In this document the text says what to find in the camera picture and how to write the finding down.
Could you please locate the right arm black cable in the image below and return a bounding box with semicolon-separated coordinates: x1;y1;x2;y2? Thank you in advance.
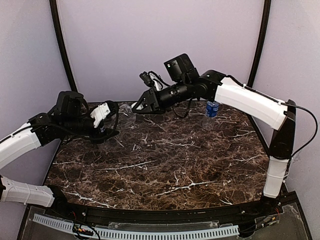
284;103;316;158

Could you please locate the black frame post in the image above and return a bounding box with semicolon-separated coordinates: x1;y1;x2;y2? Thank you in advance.
247;0;272;87
49;0;78;92

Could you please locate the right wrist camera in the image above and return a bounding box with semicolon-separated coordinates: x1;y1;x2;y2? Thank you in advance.
139;71;169;91

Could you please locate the black front table rail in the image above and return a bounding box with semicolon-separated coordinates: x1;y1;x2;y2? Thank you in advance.
39;186;286;226

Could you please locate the clear unlabeled plastic bottle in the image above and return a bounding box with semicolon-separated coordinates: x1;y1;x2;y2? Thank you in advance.
118;104;136;128

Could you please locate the small circuit board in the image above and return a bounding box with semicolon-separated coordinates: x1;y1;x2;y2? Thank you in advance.
72;224;94;237

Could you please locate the left black frame post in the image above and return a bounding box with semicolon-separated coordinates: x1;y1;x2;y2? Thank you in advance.
49;0;78;92

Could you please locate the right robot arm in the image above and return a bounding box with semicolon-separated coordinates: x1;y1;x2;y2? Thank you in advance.
132;53;296;199

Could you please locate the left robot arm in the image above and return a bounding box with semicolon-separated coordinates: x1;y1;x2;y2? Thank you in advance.
0;91;119;208

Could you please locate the white slotted cable duct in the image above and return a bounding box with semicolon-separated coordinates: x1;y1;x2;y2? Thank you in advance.
32;213;240;240

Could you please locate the right black frame post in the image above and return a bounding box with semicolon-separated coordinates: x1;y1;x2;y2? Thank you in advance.
247;0;272;87

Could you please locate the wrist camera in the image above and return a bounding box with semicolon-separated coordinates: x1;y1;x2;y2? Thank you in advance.
90;100;119;129
139;71;169;91

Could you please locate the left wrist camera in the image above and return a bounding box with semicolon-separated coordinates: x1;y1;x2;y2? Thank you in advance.
90;100;119;129

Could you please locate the white cap water bottle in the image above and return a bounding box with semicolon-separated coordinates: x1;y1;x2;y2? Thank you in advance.
201;101;220;131

